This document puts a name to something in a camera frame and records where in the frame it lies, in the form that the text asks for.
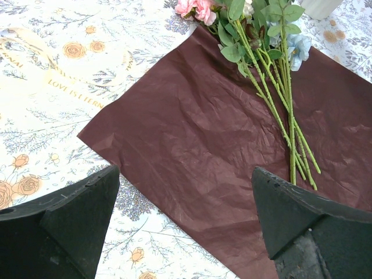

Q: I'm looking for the cream ribbon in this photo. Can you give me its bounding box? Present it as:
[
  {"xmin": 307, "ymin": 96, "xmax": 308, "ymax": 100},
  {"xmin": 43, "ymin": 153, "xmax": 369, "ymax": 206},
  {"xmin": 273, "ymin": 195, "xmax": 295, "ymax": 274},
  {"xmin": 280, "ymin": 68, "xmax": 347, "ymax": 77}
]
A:
[{"xmin": 0, "ymin": 27, "xmax": 137, "ymax": 110}]

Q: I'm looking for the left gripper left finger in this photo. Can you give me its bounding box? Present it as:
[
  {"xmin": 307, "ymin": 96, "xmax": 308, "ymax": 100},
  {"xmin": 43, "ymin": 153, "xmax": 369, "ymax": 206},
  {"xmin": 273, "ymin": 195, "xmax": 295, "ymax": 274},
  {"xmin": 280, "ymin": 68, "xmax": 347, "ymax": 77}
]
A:
[{"xmin": 1, "ymin": 166, "xmax": 120, "ymax": 278}]

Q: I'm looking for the floral table mat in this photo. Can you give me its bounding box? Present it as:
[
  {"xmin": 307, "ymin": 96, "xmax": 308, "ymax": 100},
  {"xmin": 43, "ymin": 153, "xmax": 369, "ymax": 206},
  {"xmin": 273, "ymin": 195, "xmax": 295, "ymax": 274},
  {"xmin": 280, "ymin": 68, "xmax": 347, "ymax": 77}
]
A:
[{"xmin": 0, "ymin": 0, "xmax": 372, "ymax": 279}]

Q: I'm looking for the artificial flower bunch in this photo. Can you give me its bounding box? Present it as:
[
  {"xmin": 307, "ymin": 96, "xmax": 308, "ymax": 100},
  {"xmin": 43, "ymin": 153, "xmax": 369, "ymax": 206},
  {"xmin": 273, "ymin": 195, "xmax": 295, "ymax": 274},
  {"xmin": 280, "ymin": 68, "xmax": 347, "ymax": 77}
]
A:
[{"xmin": 174, "ymin": 0, "xmax": 321, "ymax": 189}]

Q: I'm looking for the white ribbed vase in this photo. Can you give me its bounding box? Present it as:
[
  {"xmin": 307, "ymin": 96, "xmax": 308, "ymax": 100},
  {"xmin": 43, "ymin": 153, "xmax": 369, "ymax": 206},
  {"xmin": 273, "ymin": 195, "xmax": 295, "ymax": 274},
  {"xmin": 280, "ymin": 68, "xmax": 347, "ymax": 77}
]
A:
[{"xmin": 300, "ymin": 0, "xmax": 343, "ymax": 20}]

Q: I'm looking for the red wrapping paper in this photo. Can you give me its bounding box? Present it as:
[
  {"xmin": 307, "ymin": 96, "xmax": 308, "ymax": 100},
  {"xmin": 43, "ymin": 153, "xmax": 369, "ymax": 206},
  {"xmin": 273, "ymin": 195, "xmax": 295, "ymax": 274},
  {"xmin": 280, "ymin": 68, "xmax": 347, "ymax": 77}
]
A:
[{"xmin": 79, "ymin": 27, "xmax": 371, "ymax": 278}]

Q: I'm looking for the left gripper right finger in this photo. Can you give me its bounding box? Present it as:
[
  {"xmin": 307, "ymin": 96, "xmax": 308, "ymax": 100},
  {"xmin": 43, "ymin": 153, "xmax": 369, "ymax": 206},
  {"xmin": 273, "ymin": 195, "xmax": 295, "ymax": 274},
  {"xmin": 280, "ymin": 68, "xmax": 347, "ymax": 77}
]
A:
[{"xmin": 252, "ymin": 167, "xmax": 371, "ymax": 278}]

